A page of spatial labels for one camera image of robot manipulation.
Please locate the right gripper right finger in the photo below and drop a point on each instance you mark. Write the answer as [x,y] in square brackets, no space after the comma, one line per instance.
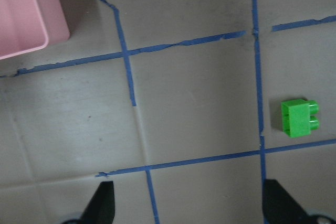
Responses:
[279,207]

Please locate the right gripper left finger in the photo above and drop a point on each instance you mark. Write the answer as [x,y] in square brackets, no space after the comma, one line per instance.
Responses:
[101,208]

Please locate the green block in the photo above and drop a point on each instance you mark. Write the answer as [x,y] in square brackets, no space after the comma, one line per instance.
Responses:
[298,117]

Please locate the pink plastic box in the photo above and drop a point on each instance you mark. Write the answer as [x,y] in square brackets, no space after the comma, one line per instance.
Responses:
[30,25]

